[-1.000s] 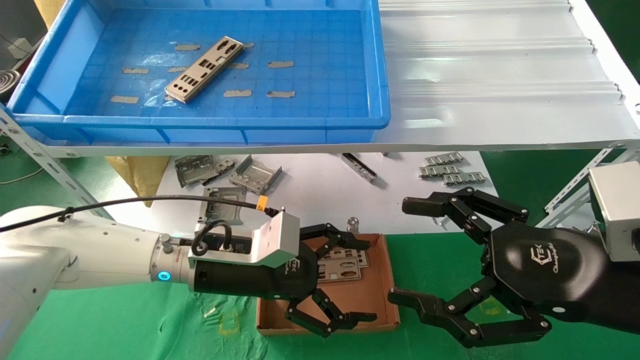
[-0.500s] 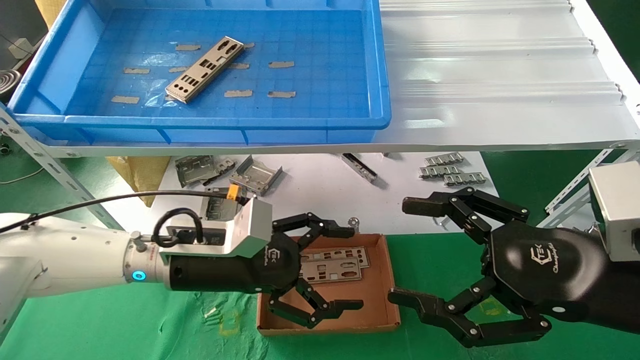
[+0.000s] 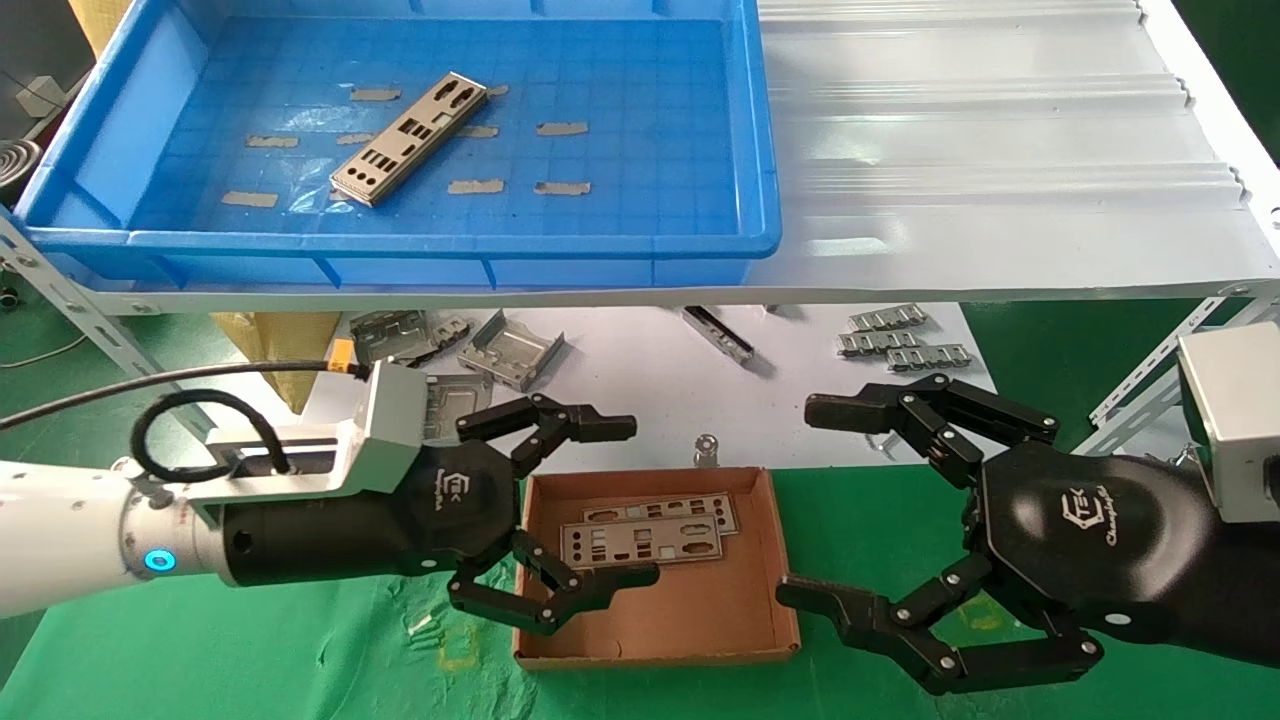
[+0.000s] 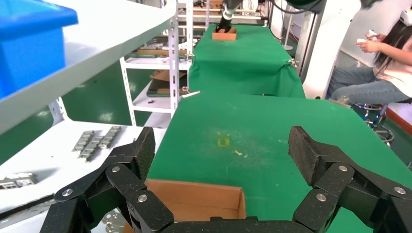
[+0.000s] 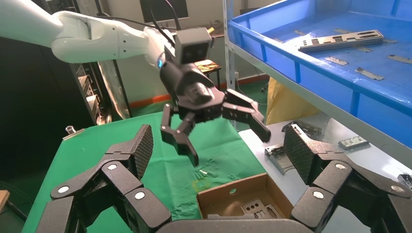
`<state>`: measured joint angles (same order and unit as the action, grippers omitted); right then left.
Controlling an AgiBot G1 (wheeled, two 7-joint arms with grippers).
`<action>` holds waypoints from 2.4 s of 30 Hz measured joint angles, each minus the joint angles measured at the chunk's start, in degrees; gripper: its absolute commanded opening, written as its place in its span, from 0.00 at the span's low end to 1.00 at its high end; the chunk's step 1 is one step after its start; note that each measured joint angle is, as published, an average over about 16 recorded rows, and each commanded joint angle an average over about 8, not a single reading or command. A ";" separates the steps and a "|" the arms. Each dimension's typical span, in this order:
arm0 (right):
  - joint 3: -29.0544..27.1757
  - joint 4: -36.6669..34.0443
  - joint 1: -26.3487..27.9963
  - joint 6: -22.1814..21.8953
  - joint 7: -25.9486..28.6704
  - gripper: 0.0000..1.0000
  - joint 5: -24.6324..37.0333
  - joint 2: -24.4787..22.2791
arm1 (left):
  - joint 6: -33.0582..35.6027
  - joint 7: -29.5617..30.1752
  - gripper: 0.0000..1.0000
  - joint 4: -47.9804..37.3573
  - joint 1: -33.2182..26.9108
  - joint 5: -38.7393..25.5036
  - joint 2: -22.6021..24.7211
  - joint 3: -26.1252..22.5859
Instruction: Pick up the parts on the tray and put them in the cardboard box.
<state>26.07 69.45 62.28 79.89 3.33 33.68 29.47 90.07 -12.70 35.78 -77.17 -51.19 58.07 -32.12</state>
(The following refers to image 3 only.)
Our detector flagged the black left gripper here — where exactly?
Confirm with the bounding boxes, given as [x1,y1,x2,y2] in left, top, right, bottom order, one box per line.
[218,393,661,637]

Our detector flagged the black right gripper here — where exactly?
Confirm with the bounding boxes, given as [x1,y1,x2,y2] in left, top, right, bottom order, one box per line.
[776,372,1280,698]

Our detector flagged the silver computer io shield plate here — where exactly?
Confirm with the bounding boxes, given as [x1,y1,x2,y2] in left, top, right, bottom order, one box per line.
[330,72,489,208]
[583,494,741,538]
[560,512,726,571]

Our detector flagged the shallow brown cardboard box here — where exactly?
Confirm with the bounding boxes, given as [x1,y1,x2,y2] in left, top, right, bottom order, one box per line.
[512,466,801,671]

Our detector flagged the blue plastic tray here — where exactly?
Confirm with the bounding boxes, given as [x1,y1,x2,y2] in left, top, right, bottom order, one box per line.
[15,0,783,293]

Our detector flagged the tan cardboard piece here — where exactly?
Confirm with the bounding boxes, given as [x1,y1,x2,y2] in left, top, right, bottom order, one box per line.
[68,0,131,56]

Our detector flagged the grey notched metal plate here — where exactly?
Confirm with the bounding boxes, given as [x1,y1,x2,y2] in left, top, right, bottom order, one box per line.
[425,373,496,441]

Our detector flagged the silver multi-port connector shield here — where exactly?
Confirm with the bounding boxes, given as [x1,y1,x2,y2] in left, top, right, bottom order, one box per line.
[887,344,976,373]
[848,305,928,333]
[838,332,923,358]

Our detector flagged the grey stamped metal plate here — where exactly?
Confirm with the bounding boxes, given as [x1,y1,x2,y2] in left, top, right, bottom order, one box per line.
[350,310,438,369]

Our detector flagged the white perforated shelf brace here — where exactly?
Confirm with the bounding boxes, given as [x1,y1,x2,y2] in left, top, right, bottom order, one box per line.
[1075,295,1280,459]

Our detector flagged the yellow plastic bag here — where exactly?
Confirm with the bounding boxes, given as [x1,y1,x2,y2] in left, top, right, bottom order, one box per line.
[210,312,343,413]

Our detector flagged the white metal shelf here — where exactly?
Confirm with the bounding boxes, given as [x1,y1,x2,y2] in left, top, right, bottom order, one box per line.
[0,0,1280,319]

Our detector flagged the white power adapter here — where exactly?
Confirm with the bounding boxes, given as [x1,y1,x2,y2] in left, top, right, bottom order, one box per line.
[18,75,69,116]

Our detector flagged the grey u-shaped metal bracket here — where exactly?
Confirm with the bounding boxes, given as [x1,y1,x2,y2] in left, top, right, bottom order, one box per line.
[458,310,566,393]

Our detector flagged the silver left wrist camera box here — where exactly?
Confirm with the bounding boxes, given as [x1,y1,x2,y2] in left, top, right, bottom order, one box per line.
[205,362,433,501]

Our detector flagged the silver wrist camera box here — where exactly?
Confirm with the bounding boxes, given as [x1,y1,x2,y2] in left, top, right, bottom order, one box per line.
[205,362,433,501]
[1178,322,1280,524]

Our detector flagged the narrow grey metal bracket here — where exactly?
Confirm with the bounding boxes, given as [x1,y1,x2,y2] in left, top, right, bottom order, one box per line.
[683,305,756,369]

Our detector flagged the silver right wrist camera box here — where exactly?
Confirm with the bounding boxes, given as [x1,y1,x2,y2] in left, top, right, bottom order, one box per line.
[1178,322,1280,524]

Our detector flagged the looped black cable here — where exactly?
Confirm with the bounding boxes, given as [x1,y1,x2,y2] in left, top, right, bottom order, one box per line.
[130,390,293,479]

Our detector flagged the long black cable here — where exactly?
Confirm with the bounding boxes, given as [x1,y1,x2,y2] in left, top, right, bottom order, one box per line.
[0,360,341,433]

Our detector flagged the white perforated shelf post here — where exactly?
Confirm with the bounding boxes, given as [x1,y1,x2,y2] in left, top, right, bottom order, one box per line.
[0,215,226,446]

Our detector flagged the white floor cable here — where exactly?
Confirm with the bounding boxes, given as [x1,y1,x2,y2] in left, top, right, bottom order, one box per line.
[0,335,89,369]

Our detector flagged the grey coiled hose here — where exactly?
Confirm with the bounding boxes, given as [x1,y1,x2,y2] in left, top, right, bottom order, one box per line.
[0,140,43,193]

